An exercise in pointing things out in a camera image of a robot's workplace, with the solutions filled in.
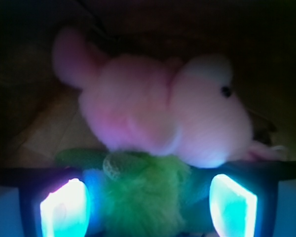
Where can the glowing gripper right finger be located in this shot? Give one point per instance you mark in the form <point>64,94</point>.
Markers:
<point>243,198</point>

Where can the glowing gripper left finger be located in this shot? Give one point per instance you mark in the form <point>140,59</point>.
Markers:
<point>54,202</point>

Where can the green plush animal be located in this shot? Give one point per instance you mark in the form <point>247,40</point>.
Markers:
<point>133,194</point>

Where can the pink plush bunny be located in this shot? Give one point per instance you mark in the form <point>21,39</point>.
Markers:
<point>137,103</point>

